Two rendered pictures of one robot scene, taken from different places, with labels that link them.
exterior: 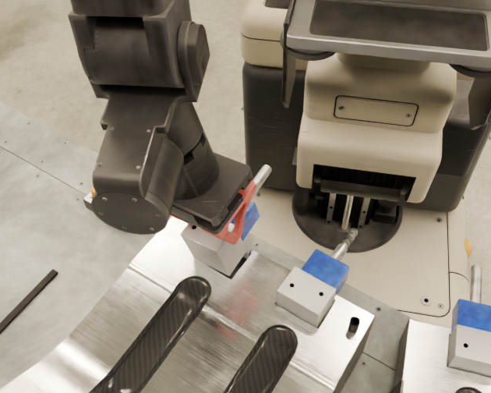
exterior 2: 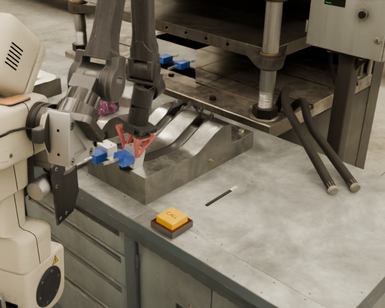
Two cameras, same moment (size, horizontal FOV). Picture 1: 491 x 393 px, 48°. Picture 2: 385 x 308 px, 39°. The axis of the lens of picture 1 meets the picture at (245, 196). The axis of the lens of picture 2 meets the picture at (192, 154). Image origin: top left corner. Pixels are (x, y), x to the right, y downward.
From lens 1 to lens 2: 1.72 m
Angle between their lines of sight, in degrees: 101
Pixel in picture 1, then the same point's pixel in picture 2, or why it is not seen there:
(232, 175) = (123, 117)
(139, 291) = (165, 161)
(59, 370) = (193, 148)
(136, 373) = (168, 150)
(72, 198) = (200, 231)
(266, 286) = not seen: hidden behind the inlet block
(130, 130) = not seen: hidden behind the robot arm
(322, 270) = (97, 151)
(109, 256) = (181, 208)
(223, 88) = not seen: outside the picture
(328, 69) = (35, 221)
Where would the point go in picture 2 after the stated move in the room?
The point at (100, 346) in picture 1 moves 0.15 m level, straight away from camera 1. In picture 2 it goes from (179, 153) to (201, 176)
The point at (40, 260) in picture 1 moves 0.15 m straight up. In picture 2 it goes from (214, 210) to (216, 163)
